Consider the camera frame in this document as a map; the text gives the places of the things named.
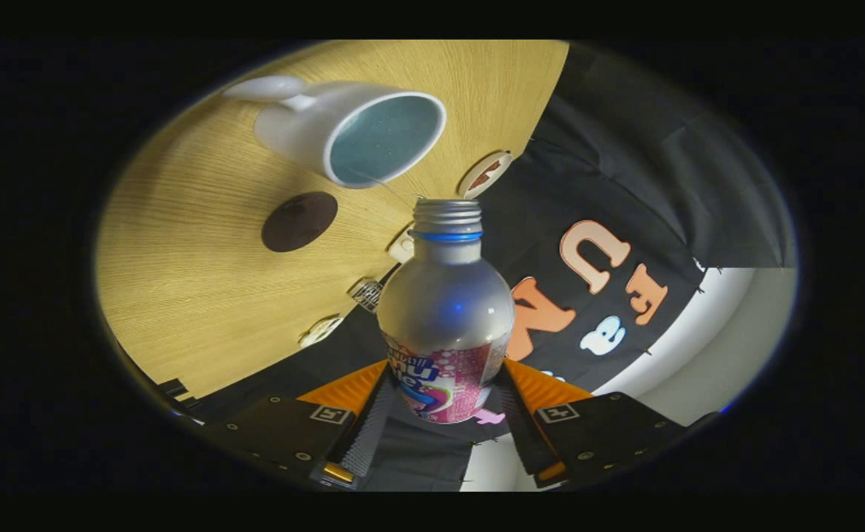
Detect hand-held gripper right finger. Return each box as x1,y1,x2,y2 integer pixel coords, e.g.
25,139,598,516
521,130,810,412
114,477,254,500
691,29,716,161
493,358,690,486

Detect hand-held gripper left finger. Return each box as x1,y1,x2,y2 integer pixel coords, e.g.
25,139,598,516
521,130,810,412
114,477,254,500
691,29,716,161
207,360,397,490

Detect silver juice bottle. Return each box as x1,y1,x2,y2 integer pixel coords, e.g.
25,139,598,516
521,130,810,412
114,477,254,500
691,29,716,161
376,198,516,425

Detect dark brown round coaster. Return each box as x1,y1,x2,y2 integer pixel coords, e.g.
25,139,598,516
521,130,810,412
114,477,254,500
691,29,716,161
261,191,339,253

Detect white cup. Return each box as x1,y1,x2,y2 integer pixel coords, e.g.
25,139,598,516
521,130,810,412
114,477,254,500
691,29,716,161
222,75,448,190

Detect white divided snack tray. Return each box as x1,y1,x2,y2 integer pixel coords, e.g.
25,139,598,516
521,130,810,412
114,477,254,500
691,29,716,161
299,316,345,349

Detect metal mesh utensil holder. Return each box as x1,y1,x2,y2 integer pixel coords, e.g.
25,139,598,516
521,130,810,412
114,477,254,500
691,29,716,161
349,278,384,313

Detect white toaster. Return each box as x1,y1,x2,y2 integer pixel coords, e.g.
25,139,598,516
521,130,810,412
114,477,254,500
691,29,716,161
388,225,416,265

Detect wooden table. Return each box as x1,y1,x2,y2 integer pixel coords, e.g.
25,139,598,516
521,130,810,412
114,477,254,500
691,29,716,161
96,41,571,403

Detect small white plate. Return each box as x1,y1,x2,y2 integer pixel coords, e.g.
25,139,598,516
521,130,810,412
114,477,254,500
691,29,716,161
458,150,513,200

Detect black backdrop cloth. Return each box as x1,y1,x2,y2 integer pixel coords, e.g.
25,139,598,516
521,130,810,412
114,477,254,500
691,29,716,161
159,41,799,492

